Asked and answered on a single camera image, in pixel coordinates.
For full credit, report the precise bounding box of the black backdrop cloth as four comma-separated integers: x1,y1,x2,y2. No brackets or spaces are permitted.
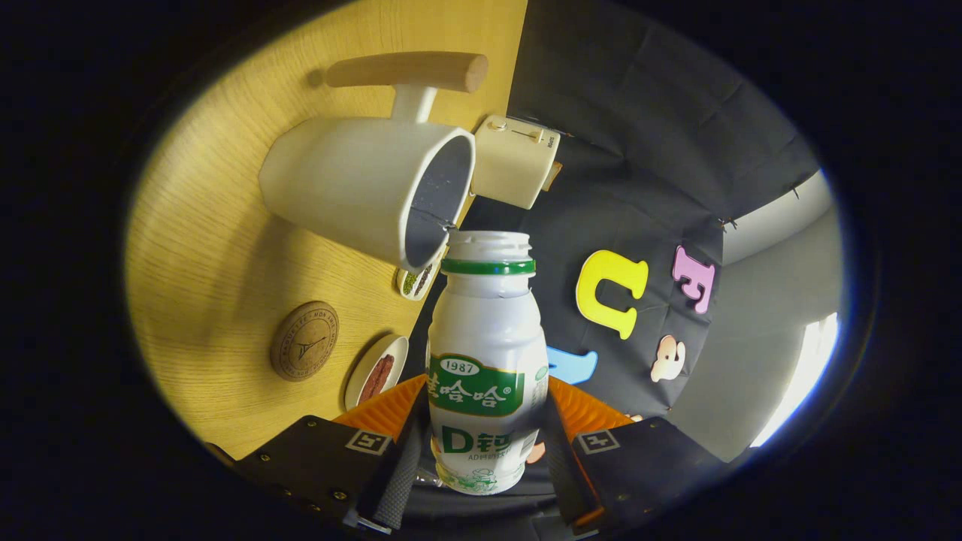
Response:
406,0,824,527

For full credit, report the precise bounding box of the white divided condiment dish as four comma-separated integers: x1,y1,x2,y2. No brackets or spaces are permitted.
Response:
396,252,446,302

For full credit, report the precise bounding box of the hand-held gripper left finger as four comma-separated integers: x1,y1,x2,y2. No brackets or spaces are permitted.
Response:
225,373,429,536

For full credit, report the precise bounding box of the wooden table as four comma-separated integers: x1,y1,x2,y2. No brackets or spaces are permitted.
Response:
124,0,529,461

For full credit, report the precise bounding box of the cream toaster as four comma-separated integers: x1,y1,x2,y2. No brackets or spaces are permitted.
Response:
471,114,561,210

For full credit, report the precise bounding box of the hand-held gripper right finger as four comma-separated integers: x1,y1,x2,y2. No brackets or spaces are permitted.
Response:
543,376,730,536

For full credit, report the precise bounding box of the white round plate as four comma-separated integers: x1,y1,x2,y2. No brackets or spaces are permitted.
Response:
344,334,410,411

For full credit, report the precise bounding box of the brown meat patty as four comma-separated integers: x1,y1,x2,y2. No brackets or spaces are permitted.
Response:
359,353,395,405

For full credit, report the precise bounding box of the white cup wooden handle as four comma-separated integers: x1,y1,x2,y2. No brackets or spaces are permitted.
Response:
258,51,489,274

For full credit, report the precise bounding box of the white juice bottle green label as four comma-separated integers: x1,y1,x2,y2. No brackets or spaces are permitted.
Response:
426,229,550,495

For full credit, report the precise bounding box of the round cork coaster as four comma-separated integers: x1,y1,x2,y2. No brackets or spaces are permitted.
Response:
270,301,340,382

